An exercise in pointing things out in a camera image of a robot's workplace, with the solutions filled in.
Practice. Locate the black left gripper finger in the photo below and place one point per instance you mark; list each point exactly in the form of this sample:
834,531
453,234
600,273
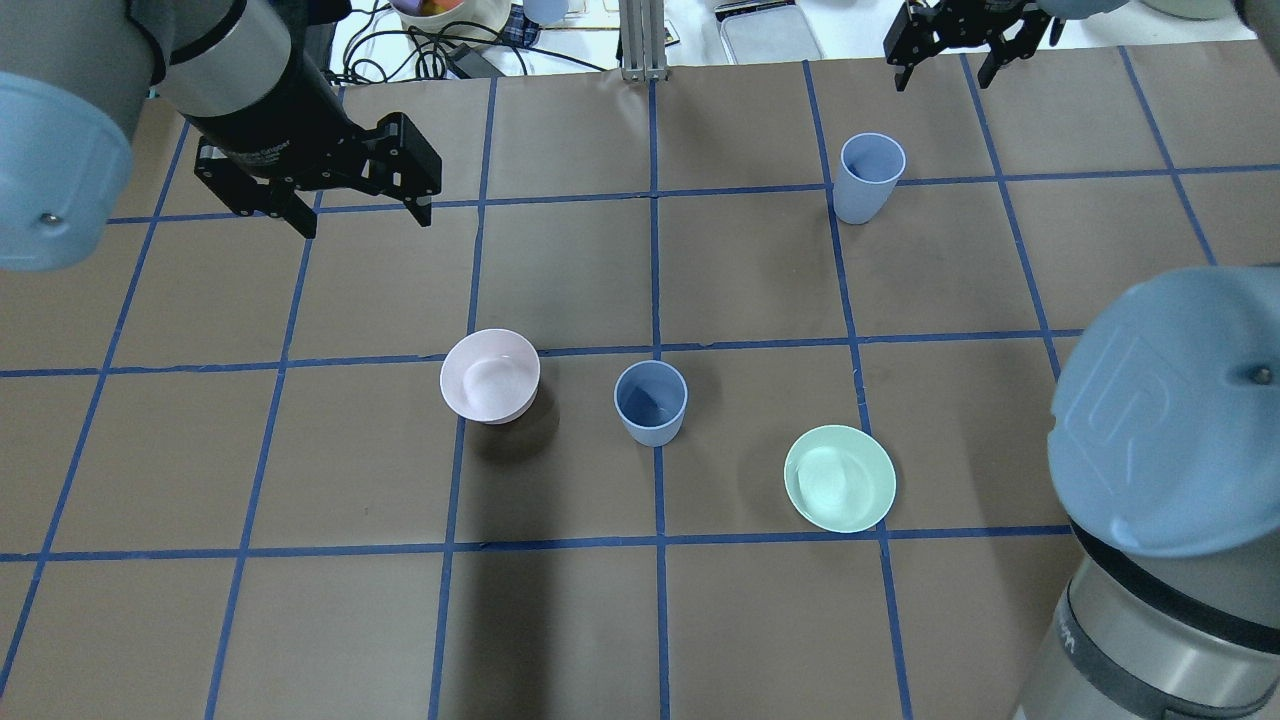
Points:
420,208
296,213

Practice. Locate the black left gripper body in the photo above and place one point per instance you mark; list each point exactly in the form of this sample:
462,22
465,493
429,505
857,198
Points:
268,118

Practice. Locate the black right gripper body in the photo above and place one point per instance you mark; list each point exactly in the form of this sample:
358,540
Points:
968,24

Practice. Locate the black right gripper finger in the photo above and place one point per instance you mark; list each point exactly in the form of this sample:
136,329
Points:
905,72
995,68

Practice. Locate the blue cup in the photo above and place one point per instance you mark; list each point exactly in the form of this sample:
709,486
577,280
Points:
869,167
651,398

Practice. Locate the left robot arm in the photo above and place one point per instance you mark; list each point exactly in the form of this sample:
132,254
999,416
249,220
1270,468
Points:
75,76

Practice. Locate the bowl of foam blocks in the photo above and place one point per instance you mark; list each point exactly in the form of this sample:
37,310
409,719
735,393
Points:
470,19

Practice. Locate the pink bowl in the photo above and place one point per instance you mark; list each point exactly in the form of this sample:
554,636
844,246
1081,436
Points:
491,376

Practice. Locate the mint green bowl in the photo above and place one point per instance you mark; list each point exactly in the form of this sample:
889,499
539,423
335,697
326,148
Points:
840,479

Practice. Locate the aluminium frame post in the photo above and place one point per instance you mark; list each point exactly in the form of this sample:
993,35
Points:
643,41

